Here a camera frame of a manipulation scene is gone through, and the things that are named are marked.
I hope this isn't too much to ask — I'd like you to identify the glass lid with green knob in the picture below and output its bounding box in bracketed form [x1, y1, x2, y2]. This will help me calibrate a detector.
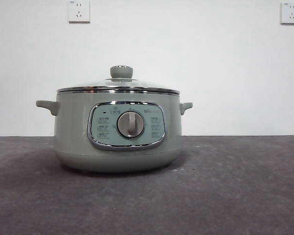
[56, 65, 181, 94]

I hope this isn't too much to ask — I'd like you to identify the green electric cooking pot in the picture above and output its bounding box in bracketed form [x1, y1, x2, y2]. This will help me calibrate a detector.
[35, 92, 194, 173]

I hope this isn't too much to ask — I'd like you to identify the white wall socket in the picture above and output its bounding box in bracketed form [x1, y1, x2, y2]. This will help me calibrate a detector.
[68, 0, 91, 24]
[280, 1, 294, 25]

